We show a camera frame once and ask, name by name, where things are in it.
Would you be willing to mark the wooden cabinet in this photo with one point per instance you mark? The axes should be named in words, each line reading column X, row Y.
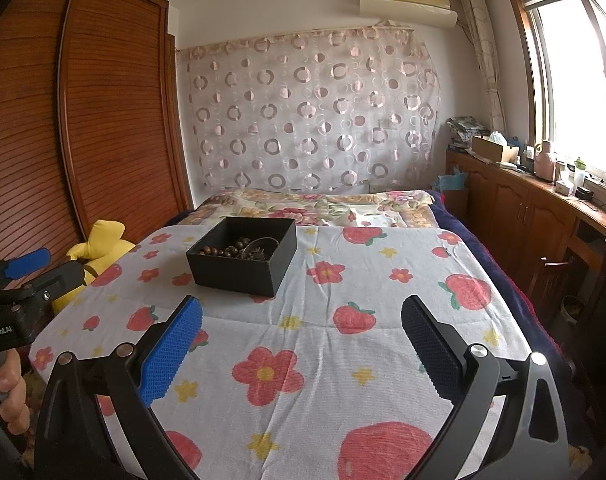
column 513, row 210

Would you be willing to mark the small white tissue box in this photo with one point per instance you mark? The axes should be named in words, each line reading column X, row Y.
column 564, row 185

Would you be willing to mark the stack of folded cloths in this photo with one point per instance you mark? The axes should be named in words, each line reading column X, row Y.
column 463, row 130

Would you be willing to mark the black jewelry box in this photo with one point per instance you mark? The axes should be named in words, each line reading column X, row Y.
column 235, row 275

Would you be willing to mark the round trash bin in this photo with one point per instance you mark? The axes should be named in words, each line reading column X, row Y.
column 573, row 310

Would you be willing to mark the wooden slatted wardrobe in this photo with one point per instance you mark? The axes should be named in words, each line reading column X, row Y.
column 83, row 135

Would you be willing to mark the window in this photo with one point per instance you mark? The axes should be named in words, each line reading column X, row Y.
column 573, row 85

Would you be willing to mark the cardboard box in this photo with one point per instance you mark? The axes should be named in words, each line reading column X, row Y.
column 493, row 150

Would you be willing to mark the white air conditioner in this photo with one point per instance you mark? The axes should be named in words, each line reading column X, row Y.
column 408, row 2

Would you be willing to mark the floral quilt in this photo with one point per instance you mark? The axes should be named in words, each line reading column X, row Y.
column 308, row 207

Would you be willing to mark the navy blanket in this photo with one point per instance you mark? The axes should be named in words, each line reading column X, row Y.
column 483, row 260

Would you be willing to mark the dark wooden chair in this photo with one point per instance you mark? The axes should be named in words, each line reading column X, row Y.
column 553, row 280

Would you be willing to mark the blue paper bag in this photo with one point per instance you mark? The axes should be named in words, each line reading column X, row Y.
column 453, row 189

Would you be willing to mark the pink kettle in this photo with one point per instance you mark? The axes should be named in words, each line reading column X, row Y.
column 544, row 162

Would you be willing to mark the strawberry printed bed sheet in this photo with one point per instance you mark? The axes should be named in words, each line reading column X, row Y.
column 308, row 360

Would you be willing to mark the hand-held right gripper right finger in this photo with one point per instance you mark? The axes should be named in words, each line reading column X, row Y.
column 433, row 350

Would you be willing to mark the patterned window curtain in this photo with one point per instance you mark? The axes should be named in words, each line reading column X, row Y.
column 483, row 60

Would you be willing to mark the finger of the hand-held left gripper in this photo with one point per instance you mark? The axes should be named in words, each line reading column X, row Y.
column 28, row 261
column 58, row 277

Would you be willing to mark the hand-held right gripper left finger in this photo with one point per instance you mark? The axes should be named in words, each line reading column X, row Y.
column 170, row 350

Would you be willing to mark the person's left hand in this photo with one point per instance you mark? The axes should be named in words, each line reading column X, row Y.
column 13, row 395

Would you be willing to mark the yellow plush toy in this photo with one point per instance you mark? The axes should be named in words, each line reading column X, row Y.
column 100, row 245

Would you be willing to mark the green lid bottle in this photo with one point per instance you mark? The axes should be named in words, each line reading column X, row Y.
column 580, row 172

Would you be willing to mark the circle patterned sheer curtain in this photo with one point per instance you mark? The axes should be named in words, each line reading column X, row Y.
column 308, row 110

